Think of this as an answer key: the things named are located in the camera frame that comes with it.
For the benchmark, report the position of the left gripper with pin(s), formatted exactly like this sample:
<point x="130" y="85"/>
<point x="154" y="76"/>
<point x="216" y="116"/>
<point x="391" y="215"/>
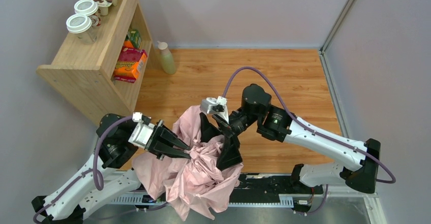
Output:
<point x="154" y="138"/>

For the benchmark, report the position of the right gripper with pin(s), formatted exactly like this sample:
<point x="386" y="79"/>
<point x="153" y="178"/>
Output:
<point x="223" y="124"/>

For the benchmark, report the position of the pink folding umbrella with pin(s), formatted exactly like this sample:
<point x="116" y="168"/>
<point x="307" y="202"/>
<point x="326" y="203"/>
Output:
<point x="190" y="184"/>

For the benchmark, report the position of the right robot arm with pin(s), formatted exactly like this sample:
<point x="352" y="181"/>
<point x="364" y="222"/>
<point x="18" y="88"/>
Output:
<point x="354" y="163"/>

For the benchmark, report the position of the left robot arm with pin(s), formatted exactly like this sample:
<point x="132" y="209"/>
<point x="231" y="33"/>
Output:
<point x="119" y="138"/>

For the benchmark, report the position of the green squeeze bottle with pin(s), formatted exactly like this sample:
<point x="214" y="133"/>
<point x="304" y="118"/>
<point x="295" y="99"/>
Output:
<point x="166" y="58"/>

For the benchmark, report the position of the orange pink snack box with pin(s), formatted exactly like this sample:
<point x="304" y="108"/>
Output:
<point x="129" y="64"/>

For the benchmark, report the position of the wooden shelf unit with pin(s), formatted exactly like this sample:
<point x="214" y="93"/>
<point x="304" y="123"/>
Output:
<point x="81" y="73"/>

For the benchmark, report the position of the green carton on shelf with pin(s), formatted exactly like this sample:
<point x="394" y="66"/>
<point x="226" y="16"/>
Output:
<point x="133" y="39"/>

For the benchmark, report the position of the white lidded jar front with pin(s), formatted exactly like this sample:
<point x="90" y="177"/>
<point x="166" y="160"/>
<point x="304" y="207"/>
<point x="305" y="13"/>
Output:
<point x="81" y="27"/>

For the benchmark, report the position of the white lidded jar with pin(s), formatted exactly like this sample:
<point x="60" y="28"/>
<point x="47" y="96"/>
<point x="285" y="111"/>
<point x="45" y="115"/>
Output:
<point x="81" y="27"/>
<point x="90" y="9"/>

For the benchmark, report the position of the white lidded jar rear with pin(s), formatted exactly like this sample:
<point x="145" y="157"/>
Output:
<point x="90" y="9"/>

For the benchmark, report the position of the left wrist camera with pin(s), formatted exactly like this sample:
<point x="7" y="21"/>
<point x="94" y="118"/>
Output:
<point x="142" y="131"/>

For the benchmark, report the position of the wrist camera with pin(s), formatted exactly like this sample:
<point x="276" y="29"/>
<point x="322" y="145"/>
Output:
<point x="217" y="106"/>
<point x="142" y="131"/>

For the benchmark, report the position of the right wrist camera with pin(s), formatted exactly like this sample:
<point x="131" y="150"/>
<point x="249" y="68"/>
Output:
<point x="217" y="106"/>

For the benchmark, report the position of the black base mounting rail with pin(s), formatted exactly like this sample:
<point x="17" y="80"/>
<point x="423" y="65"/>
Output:
<point x="254" y="190"/>

